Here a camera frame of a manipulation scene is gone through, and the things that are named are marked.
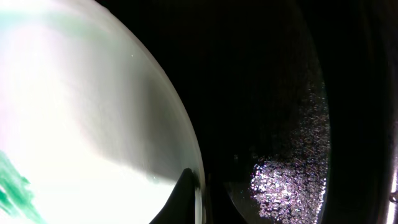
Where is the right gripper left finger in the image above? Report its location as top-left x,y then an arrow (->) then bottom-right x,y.
150,168 -> 197,224

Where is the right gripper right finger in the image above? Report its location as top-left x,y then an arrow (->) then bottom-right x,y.
205,174 -> 247,224

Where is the pale green plate front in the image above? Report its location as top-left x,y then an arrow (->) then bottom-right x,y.
1,1 -> 206,223

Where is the round black tray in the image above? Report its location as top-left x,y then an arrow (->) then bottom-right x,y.
102,0 -> 397,223

